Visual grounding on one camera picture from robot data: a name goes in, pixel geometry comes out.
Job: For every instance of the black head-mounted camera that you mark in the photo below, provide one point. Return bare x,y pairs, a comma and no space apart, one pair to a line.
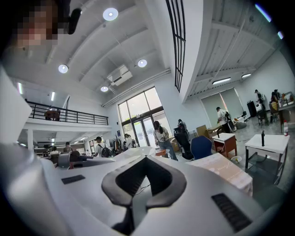
74,20

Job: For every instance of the blue chair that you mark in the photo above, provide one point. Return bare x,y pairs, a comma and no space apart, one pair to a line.
201,146

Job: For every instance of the brown cabinet with white top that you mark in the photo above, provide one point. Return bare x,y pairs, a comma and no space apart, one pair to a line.
227,141

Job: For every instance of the black office chair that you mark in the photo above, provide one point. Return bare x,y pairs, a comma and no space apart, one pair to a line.
183,143

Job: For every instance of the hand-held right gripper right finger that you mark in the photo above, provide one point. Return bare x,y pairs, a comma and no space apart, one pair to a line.
196,202

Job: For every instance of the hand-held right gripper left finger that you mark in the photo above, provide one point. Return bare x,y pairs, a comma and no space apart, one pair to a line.
92,196

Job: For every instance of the glass entrance door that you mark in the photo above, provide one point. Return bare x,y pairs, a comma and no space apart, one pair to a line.
143,115

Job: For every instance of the tube ceiling light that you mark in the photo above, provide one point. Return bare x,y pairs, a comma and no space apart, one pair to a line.
20,88
52,96
221,80
246,75

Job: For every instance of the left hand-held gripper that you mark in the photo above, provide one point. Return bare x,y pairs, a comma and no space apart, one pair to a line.
63,161

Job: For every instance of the round ceiling light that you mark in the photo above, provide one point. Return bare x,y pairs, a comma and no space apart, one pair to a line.
142,63
104,88
63,68
110,13

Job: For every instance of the black balcony railing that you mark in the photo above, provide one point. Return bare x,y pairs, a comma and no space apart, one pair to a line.
69,114

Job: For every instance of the white table with black legs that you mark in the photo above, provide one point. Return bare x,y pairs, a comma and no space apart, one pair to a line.
269,143

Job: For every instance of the brown cardboard box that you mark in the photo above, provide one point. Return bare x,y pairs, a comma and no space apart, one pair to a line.
201,130

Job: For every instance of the white bottle with red cap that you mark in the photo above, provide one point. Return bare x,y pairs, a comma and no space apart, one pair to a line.
286,129

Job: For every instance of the black window grille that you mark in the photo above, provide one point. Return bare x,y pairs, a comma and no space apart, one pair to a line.
178,41

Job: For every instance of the pink patterned tablecloth table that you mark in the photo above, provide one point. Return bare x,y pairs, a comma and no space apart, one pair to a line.
221,170

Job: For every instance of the white ceiling air conditioner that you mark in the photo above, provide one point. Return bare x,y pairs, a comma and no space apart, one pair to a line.
119,76

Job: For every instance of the grey roller blind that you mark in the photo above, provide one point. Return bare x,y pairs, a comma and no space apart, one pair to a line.
221,103

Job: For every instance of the person's face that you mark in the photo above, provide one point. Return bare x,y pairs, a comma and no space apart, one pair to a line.
34,30

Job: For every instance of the white basin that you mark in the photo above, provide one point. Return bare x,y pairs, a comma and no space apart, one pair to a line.
236,159

